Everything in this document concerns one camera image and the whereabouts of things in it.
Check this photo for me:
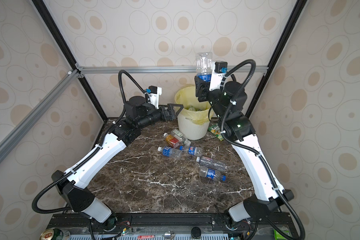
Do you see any soda water bottle blue label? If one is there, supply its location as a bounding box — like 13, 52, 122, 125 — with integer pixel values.
196, 52, 213, 82

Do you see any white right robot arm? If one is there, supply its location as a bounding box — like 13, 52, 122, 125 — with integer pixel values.
195, 76, 294, 225

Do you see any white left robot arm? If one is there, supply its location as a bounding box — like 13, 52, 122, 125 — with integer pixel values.
53, 96, 184, 223

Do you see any white ribbed waste bin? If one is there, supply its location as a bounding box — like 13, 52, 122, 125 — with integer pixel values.
178, 114, 210, 140

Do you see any clear square bottle green label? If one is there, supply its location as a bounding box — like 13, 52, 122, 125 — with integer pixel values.
171, 129, 191, 147

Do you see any orange juice bottle red label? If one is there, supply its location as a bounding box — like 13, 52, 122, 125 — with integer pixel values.
163, 133, 180, 149

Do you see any green Fox's candy bag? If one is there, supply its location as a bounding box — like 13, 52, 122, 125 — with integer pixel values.
208, 124, 224, 141

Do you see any blue label bottle white cap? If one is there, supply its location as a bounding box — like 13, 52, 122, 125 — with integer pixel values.
158, 147, 183, 159

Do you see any Pepsi label clear bottle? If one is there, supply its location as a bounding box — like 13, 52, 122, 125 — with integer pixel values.
179, 146, 203, 157

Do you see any clear bottle dark label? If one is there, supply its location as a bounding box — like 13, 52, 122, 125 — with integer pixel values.
196, 156, 229, 172

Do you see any clear bottle blue cap right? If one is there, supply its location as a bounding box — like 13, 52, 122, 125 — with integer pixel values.
199, 166, 226, 182

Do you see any green packet bottom right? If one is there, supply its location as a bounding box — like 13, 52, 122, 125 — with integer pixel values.
274, 227, 291, 240

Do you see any green beer can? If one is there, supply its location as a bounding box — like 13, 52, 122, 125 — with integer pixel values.
39, 228, 71, 240

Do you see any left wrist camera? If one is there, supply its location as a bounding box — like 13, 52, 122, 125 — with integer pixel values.
145, 86, 162, 109

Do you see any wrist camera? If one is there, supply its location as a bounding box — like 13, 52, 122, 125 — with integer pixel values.
145, 86, 162, 109
209, 61, 228, 92

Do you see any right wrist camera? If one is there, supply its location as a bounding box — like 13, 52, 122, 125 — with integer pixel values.
209, 61, 228, 92

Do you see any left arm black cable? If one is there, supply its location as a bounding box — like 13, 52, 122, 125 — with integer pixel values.
31, 69, 148, 214

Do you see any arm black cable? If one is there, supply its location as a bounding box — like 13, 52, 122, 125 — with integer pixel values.
219, 58, 306, 240
31, 69, 148, 214

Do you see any horizontal aluminium rail back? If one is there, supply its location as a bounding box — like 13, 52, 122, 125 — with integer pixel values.
74, 62, 269, 76

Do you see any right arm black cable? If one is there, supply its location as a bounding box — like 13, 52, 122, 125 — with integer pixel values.
219, 58, 306, 240

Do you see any black right corner post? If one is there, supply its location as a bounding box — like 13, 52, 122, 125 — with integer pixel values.
246, 0, 308, 118

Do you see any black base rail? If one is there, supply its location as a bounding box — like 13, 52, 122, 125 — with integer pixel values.
47, 211, 301, 240

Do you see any diagonal aluminium rail left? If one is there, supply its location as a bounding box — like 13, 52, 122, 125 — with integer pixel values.
0, 70, 79, 164

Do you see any black corner frame post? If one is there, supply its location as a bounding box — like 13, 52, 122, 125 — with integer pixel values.
31, 0, 108, 122

